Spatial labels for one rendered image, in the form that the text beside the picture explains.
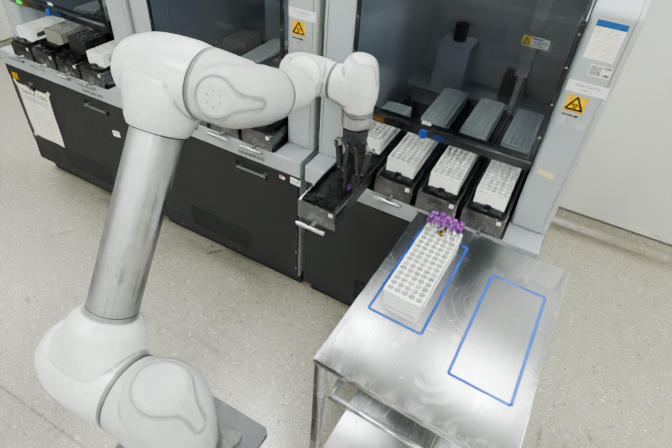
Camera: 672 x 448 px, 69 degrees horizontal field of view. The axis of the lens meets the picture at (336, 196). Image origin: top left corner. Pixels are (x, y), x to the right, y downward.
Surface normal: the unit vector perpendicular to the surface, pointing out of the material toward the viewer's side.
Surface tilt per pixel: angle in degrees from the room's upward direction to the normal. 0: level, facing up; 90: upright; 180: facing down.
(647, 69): 90
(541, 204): 90
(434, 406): 0
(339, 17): 90
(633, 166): 90
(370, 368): 0
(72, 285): 0
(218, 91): 69
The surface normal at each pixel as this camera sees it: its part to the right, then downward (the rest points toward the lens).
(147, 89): -0.29, 0.18
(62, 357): -0.42, -0.06
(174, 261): 0.06, -0.77
